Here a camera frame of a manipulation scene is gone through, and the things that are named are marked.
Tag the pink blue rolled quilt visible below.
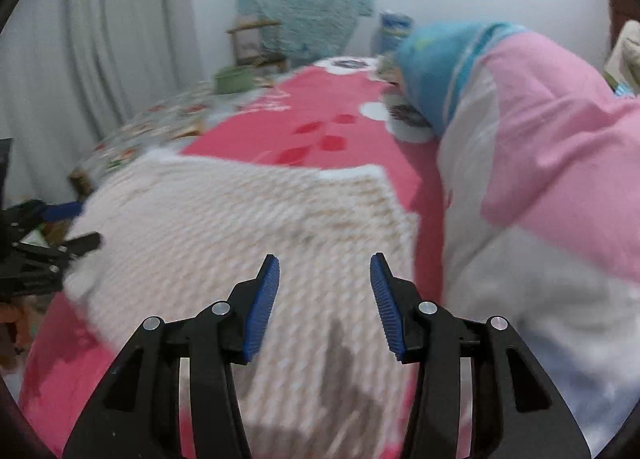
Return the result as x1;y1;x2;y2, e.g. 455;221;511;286
390;21;640;457

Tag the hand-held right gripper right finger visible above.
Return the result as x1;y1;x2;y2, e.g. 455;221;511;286
370;253;592;459

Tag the green basin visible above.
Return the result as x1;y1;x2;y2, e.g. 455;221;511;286
214;65;256;94

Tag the cream stuffed toy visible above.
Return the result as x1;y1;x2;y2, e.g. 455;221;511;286
602;21;640;94

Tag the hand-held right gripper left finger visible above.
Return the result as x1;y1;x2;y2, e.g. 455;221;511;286
62;254;281;459

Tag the white curtain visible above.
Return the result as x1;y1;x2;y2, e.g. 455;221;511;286
0;0;211;200

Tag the wooden chair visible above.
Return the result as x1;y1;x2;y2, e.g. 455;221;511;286
226;19;288;72

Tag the blue plastic container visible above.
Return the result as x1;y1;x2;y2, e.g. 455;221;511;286
372;11;415;57

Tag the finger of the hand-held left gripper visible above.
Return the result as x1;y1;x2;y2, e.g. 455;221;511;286
0;232;103;297
0;199;83;240

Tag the checkered knit coat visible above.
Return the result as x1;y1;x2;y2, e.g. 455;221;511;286
62;154;421;459

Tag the patterned tablecloth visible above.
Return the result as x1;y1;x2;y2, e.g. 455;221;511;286
70;76;281;190

